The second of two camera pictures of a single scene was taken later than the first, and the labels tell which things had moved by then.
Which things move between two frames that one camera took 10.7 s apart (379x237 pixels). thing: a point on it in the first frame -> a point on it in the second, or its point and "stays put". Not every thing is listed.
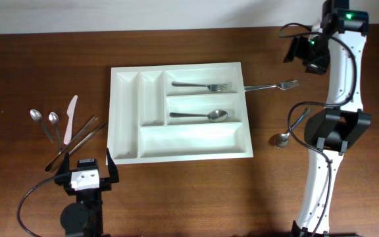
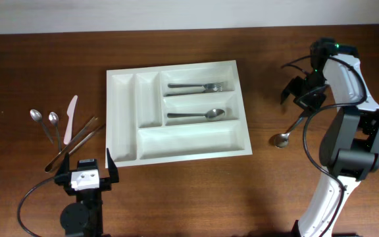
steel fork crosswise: x=281 y=85 -> x=213 y=90
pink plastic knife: x=70 y=114 stays put
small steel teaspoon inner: x=54 y=118 stays put
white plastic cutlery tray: x=177 y=112 stays put
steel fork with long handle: x=212 y=87 stays put
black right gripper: x=297 y=49 -> x=308 y=105
